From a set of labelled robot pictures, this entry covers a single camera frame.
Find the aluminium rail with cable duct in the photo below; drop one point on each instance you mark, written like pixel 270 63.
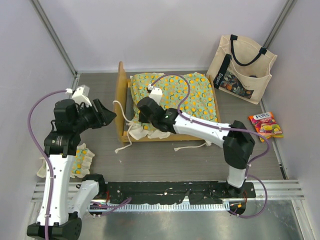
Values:
pixel 268 190

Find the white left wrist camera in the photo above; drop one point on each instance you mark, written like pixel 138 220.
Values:
pixel 80 95

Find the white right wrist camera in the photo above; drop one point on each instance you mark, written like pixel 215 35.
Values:
pixel 155 93

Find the lemon print pet mattress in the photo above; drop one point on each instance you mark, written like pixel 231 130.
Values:
pixel 175 100

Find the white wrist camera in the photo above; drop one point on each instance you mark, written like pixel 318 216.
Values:
pixel 80 95
pixel 155 93

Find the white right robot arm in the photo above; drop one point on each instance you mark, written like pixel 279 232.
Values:
pixel 234 139

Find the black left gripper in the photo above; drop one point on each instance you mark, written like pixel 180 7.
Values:
pixel 102 116

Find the beige canvas tote bag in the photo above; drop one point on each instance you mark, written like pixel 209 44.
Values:
pixel 241 67

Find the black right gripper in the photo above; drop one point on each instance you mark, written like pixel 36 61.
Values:
pixel 142 119

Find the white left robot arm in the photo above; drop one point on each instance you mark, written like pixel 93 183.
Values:
pixel 59 218

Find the wooden pet bed frame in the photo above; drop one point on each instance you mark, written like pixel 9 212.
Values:
pixel 120 100

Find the Fox's candy packet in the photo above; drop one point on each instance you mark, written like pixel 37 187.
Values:
pixel 265 124

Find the small lemon print pillow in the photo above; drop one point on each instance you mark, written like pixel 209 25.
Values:
pixel 80 165

